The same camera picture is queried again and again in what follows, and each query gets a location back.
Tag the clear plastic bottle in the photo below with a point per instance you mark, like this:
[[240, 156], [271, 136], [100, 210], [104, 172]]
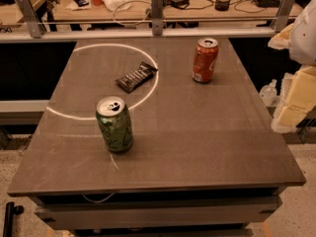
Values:
[[269, 92]]

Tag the black round container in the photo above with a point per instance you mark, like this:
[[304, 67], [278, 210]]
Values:
[[222, 5]]

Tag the green soda can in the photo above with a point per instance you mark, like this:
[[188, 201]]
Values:
[[114, 121]]

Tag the left metal rail bracket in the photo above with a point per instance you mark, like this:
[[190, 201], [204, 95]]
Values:
[[31, 19]]

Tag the red coke can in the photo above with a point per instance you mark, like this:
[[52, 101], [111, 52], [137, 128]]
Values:
[[206, 52]]

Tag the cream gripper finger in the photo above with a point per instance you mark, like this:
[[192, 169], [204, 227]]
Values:
[[281, 40], [297, 99]]

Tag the black floor stand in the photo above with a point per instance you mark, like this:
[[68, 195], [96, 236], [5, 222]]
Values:
[[10, 211]]

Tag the horizontal metal rail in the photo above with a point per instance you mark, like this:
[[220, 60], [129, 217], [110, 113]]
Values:
[[143, 33]]

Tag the dark snack bar wrapper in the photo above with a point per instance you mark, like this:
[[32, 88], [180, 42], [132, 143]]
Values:
[[133, 79]]

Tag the grey cabinet drawer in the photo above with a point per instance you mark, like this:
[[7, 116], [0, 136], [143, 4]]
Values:
[[159, 214]]

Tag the black power adapter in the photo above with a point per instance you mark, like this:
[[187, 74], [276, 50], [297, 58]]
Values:
[[180, 4]]

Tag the right metal rail bracket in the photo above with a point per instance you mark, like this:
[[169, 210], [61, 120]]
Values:
[[280, 22]]

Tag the metal rail bracket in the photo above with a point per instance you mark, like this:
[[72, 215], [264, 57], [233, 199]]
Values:
[[157, 17], [280, 22], [31, 19]]

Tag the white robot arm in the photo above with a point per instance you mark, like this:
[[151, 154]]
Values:
[[302, 42]]

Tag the middle metal rail bracket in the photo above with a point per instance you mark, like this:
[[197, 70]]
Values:
[[157, 17]]

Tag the white crumpled bag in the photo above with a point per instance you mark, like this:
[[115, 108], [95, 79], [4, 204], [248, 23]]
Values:
[[113, 5]]

